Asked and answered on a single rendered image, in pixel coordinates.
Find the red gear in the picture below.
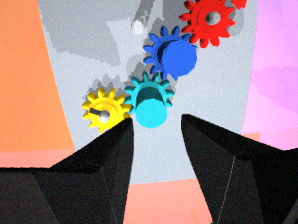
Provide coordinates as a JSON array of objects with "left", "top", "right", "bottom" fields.
[{"left": 180, "top": 0, "right": 235, "bottom": 48}]

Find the yellow gear with black stripe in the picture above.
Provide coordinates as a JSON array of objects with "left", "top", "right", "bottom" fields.
[{"left": 81, "top": 87, "right": 132, "bottom": 133}]

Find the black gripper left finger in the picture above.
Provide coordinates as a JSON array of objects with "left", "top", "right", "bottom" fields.
[{"left": 0, "top": 117, "right": 134, "bottom": 224}]

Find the red curved arrow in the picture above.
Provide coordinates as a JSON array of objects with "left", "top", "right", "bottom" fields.
[{"left": 231, "top": 0, "right": 246, "bottom": 10}]

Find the grey flat board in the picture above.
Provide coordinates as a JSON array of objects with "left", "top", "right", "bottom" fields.
[{"left": 37, "top": 0, "right": 258, "bottom": 185}]

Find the cyan gear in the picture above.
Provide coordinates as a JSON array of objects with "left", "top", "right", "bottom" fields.
[{"left": 124, "top": 72, "right": 174, "bottom": 128}]

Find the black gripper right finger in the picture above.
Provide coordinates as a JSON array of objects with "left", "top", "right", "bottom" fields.
[{"left": 181, "top": 113, "right": 298, "bottom": 224}]

